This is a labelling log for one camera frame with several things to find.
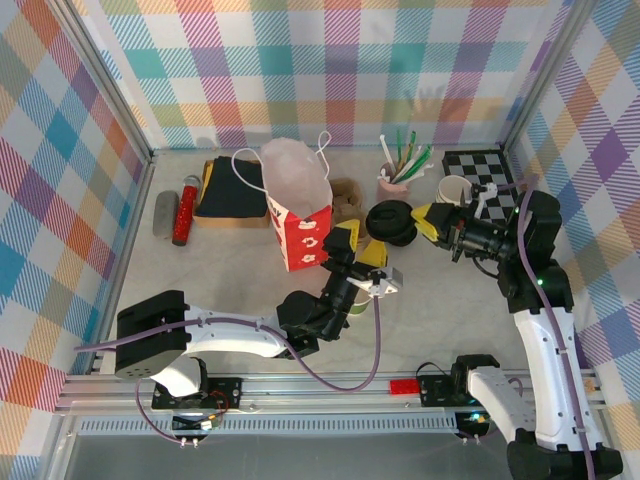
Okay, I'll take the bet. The aluminium frame post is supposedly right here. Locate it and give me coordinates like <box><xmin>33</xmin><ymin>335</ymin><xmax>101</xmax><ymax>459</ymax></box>
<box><xmin>52</xmin><ymin>0</ymin><xmax>154</xmax><ymax>164</ymax></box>
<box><xmin>501</xmin><ymin>0</ymin><xmax>601</xmax><ymax>156</ymax></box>

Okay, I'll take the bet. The green white paper cup stack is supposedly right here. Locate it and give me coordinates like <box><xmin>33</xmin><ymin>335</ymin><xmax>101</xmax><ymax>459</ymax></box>
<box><xmin>435</xmin><ymin>174</ymin><xmax>474</xmax><ymax>209</ymax></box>

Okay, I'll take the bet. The black grey chessboard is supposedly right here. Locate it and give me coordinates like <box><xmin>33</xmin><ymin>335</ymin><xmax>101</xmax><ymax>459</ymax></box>
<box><xmin>441</xmin><ymin>148</ymin><xmax>529</xmax><ymax>226</ymax></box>

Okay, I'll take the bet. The aluminium frame rail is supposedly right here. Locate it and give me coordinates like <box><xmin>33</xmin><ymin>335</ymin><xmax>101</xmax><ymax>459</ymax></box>
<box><xmin>149</xmin><ymin>143</ymin><xmax>506</xmax><ymax>154</ymax></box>
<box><xmin>89</xmin><ymin>154</ymin><xmax>156</xmax><ymax>376</ymax></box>

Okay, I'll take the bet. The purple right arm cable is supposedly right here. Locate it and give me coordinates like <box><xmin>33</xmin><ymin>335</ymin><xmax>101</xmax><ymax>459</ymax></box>
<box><xmin>462</xmin><ymin>172</ymin><xmax>599</xmax><ymax>480</ymax></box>

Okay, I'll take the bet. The brown pulp cup carrier stack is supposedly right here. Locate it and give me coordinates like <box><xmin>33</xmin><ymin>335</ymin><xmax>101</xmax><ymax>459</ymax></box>
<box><xmin>327</xmin><ymin>178</ymin><xmax>376</xmax><ymax>251</ymax></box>

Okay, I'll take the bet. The red white paper gift bag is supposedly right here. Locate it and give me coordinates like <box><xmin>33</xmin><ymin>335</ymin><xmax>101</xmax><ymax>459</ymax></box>
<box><xmin>232</xmin><ymin>130</ymin><xmax>334</xmax><ymax>274</ymax></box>

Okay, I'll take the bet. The grey slotted cable duct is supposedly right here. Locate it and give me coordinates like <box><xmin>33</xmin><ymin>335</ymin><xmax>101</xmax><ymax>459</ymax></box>
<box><xmin>74</xmin><ymin>417</ymin><xmax>460</xmax><ymax>437</ymax></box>

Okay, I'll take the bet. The pink straw holder cup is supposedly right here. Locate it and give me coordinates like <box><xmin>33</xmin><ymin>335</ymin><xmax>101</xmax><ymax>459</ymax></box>
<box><xmin>375</xmin><ymin>162</ymin><xmax>411</xmax><ymax>210</ymax></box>

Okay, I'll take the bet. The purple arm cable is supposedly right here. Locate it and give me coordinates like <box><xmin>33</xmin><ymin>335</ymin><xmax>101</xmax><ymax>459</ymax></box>
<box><xmin>73</xmin><ymin>292</ymin><xmax>381</xmax><ymax>446</ymax></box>
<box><xmin>462</xmin><ymin>172</ymin><xmax>599</xmax><ymax>480</ymax></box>

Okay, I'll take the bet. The red glitter toy microphone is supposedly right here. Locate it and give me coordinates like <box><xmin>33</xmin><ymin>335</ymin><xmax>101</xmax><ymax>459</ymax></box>
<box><xmin>171</xmin><ymin>174</ymin><xmax>202</xmax><ymax>247</ymax></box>

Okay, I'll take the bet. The green paper coffee cup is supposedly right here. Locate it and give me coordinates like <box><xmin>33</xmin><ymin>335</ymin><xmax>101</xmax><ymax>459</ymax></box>
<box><xmin>349</xmin><ymin>288</ymin><xmax>375</xmax><ymax>317</ymax></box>

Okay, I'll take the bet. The wide aluminium base rail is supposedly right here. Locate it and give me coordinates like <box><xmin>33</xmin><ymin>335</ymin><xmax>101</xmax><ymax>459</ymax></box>
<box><xmin>54</xmin><ymin>368</ymin><xmax>609</xmax><ymax>417</ymax></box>

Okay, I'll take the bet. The white wrapped straw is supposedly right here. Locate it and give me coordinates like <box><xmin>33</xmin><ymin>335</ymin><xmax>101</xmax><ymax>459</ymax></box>
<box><xmin>394</xmin><ymin>152</ymin><xmax>436</xmax><ymax>185</ymax></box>

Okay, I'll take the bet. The navy napkin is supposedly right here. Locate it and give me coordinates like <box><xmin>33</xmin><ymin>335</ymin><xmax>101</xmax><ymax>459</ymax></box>
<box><xmin>196</xmin><ymin>155</ymin><xmax>270</xmax><ymax>220</ymax></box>

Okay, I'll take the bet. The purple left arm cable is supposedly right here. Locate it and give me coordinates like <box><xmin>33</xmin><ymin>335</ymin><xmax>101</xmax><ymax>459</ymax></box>
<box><xmin>73</xmin><ymin>292</ymin><xmax>381</xmax><ymax>446</ymax></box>

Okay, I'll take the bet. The yellow napkin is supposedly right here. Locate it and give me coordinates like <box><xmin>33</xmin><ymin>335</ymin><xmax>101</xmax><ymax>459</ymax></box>
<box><xmin>201</xmin><ymin>160</ymin><xmax>217</xmax><ymax>201</ymax></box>

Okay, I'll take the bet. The white plastic straw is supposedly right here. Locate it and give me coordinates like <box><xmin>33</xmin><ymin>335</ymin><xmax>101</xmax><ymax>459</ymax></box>
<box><xmin>378</xmin><ymin>132</ymin><xmax>394</xmax><ymax>171</ymax></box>

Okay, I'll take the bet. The green plastic straw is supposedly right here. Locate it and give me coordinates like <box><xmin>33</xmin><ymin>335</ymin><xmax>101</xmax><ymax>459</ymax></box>
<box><xmin>397</xmin><ymin>144</ymin><xmax>433</xmax><ymax>182</ymax></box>

